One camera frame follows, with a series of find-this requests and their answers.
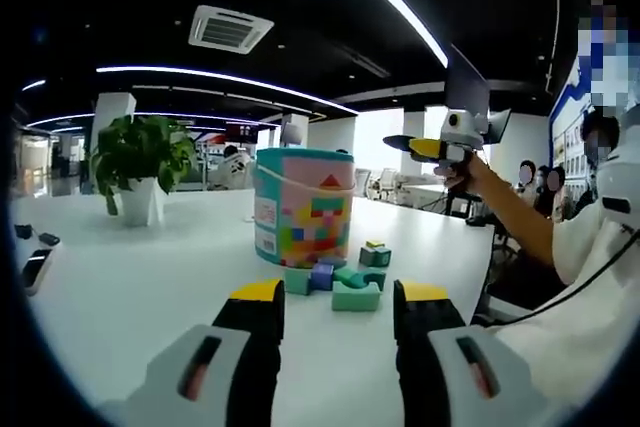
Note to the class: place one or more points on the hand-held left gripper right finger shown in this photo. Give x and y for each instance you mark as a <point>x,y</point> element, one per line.
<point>435,352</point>

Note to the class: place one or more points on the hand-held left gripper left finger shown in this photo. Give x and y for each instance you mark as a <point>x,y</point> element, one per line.
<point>240,352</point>

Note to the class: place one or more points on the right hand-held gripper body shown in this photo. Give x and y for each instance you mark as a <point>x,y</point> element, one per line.
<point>467,129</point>

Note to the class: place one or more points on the mint toy arch block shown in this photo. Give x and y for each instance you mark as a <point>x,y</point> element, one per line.
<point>350,299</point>

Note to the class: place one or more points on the small yellow toy block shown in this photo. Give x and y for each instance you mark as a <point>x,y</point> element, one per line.
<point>375,244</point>

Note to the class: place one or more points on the purple toy block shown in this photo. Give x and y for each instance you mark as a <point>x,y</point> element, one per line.
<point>321,277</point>

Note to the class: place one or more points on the pink toy storage bucket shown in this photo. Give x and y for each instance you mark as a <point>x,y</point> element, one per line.
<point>305,202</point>

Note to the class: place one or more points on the green printed toy cube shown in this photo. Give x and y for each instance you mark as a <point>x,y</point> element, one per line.
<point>375,258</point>

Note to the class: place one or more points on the grey-blue toy cylinder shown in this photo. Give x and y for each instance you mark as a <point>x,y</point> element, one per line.
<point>334,262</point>

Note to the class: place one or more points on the person's right hand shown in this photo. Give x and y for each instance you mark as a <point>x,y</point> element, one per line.
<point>467,177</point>

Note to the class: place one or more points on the small black monitor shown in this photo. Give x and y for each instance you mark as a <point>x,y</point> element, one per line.
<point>500,124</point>

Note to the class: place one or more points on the large black monitor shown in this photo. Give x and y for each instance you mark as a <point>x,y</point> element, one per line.
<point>467,82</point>

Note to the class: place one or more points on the white table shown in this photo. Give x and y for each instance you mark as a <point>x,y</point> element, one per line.
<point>150,272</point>

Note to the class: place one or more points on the wide curved ceiling light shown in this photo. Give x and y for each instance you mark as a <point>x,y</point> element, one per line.
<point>400,2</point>

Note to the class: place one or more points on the person in white shirt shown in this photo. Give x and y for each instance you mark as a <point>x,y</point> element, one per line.
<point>575,327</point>

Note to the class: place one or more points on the dark hanging sign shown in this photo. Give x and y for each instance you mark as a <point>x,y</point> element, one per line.
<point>242,133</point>

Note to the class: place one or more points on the white chest-worn device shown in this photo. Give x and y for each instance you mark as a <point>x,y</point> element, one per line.
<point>620,182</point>

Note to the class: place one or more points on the thin curved ceiling light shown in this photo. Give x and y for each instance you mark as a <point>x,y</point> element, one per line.
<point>225,78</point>

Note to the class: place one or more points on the ceiling air conditioner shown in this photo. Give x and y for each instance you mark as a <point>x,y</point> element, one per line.
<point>230,29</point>

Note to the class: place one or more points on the white-cased smartphone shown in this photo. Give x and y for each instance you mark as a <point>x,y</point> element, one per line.
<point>37,272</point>

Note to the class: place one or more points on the potted green plant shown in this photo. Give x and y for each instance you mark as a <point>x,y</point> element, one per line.
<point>140,157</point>

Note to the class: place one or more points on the small black device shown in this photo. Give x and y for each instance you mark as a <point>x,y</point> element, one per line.
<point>49,239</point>
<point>22,231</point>

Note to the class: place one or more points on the wall poster board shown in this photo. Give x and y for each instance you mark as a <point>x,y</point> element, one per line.
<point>570,137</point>

